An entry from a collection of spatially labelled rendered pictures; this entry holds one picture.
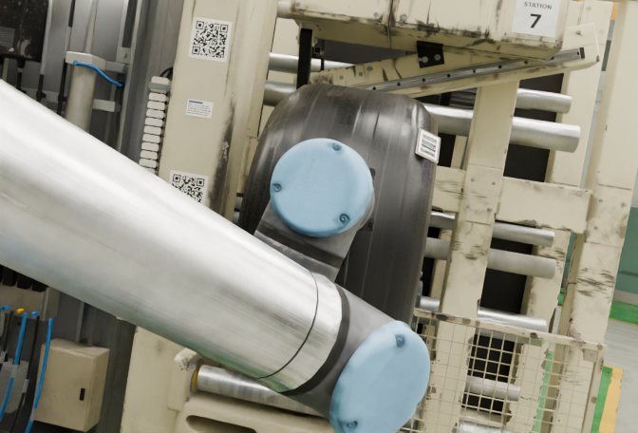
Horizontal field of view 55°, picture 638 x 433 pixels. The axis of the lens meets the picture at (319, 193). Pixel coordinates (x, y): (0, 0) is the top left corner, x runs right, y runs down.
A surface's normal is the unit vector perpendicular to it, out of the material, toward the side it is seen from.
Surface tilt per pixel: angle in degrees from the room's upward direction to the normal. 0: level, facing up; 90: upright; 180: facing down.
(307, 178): 78
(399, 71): 90
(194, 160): 90
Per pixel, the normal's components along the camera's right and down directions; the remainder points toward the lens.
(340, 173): -0.08, -0.17
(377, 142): 0.00, -0.59
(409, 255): 0.57, 0.07
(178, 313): 0.22, 0.56
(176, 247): 0.66, -0.10
